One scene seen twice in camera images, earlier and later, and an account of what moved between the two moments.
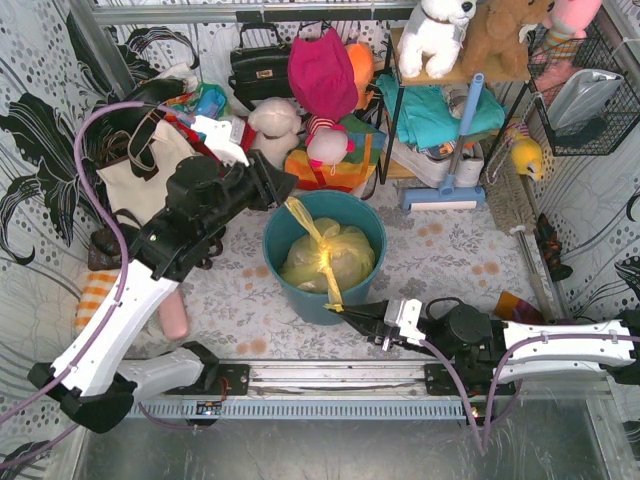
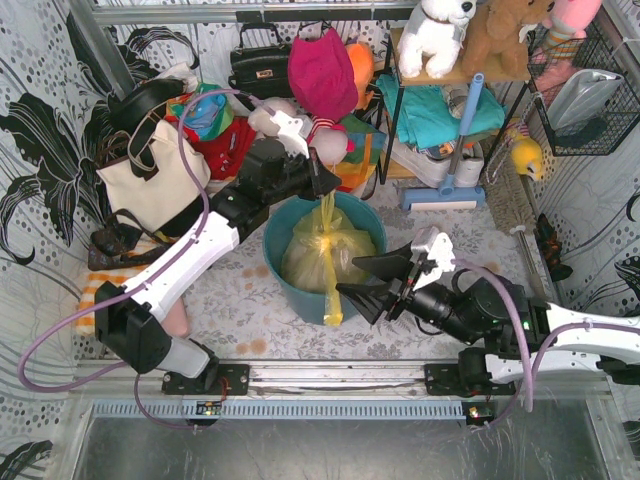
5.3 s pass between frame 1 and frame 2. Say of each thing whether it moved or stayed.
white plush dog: stayed
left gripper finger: moved
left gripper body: moved
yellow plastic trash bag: moved
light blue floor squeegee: stayed
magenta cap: stayed
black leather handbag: stayed
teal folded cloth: stayed
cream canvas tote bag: stayed
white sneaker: stayed
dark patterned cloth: stayed
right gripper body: moved
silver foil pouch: stayed
